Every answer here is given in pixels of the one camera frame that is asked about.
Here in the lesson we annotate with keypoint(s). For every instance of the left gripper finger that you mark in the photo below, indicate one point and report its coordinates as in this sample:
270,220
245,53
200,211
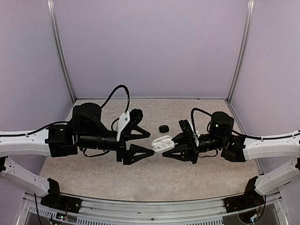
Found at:
141,133
137,153

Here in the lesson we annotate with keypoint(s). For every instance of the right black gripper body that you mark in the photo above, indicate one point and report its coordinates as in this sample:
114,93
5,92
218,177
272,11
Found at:
193,153

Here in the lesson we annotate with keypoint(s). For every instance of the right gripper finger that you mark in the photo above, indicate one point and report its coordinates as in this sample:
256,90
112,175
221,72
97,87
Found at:
179,138
181,153

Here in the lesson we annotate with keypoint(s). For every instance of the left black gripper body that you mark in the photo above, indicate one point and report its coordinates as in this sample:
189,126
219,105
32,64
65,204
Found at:
122,154

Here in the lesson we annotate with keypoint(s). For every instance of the white earbud with stem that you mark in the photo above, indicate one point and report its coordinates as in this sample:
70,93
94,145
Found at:
168,144

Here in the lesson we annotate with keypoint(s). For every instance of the white earbud charging case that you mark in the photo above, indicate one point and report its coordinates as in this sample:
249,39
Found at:
161,141

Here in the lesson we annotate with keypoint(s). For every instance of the black earbud charging case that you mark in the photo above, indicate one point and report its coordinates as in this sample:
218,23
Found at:
163,129

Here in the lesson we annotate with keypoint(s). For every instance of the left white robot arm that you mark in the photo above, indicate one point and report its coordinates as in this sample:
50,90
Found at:
65,138

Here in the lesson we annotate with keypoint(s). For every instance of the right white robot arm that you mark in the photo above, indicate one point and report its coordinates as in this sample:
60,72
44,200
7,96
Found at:
235,147

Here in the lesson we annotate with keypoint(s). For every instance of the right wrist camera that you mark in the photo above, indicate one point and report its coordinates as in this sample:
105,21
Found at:
188,132

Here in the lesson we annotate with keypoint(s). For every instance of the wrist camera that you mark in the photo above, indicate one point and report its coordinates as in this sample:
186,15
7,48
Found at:
127,122
188,132

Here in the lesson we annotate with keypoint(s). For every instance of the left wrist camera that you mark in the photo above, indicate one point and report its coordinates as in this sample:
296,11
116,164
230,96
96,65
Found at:
127,122

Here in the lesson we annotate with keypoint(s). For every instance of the front aluminium rail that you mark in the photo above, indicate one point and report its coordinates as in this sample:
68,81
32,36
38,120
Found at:
95,211

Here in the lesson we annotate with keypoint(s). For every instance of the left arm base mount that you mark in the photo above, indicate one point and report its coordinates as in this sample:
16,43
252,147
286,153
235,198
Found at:
61,199

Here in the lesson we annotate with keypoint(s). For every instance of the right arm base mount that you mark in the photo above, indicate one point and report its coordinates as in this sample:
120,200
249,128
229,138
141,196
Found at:
250,198

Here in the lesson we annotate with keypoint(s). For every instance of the right aluminium frame post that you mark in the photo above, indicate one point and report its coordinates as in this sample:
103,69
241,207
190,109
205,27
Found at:
242,50

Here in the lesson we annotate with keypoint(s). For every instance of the aluminium frame post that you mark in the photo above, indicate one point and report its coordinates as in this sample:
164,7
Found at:
242,50
59,49

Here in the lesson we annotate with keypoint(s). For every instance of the left aluminium frame post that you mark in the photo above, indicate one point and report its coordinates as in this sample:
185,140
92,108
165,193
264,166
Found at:
59,49

